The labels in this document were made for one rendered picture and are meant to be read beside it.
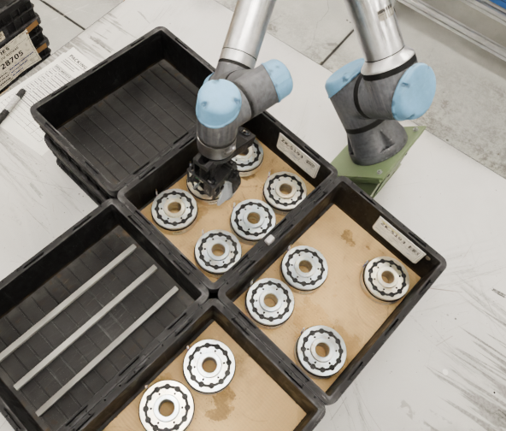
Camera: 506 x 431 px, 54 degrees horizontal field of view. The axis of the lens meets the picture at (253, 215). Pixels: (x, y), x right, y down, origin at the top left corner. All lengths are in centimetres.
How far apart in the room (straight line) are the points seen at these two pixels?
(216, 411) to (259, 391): 9
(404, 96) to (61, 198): 87
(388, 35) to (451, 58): 183
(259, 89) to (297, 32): 185
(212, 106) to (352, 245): 51
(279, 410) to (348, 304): 27
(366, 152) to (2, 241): 92
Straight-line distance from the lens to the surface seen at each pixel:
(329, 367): 104
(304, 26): 278
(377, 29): 107
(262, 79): 91
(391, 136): 126
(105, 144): 126
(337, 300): 111
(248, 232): 110
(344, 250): 115
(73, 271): 113
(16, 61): 211
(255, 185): 119
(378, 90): 110
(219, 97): 85
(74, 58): 163
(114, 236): 114
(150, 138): 126
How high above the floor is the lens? 186
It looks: 64 degrees down
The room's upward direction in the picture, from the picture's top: 12 degrees clockwise
